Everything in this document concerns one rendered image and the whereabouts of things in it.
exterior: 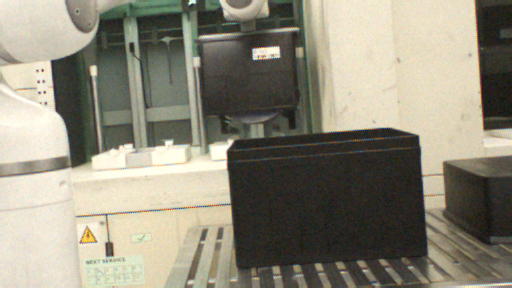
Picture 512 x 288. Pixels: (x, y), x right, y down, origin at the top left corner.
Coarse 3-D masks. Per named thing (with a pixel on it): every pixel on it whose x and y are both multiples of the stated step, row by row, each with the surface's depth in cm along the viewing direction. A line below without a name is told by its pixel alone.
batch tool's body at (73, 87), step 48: (144, 0) 205; (192, 0) 204; (288, 0) 203; (336, 0) 148; (384, 0) 148; (96, 48) 206; (192, 48) 205; (336, 48) 149; (384, 48) 148; (48, 96) 158; (96, 96) 202; (336, 96) 149; (384, 96) 149; (96, 144) 203; (96, 192) 157; (144, 192) 157; (192, 192) 157; (96, 240) 158
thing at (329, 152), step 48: (240, 144) 139; (288, 144) 138; (336, 144) 111; (384, 144) 110; (240, 192) 112; (288, 192) 112; (336, 192) 111; (384, 192) 111; (240, 240) 113; (288, 240) 112; (336, 240) 112; (384, 240) 111
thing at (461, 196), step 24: (456, 168) 131; (480, 168) 125; (504, 168) 122; (456, 192) 133; (480, 192) 118; (504, 192) 115; (456, 216) 134; (480, 216) 119; (504, 216) 115; (504, 240) 115
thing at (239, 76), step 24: (216, 48) 178; (240, 48) 177; (264, 48) 177; (288, 48) 176; (216, 72) 178; (240, 72) 177; (264, 72) 176; (288, 72) 176; (216, 96) 178; (240, 96) 177; (264, 96) 176; (288, 96) 176; (288, 120) 195
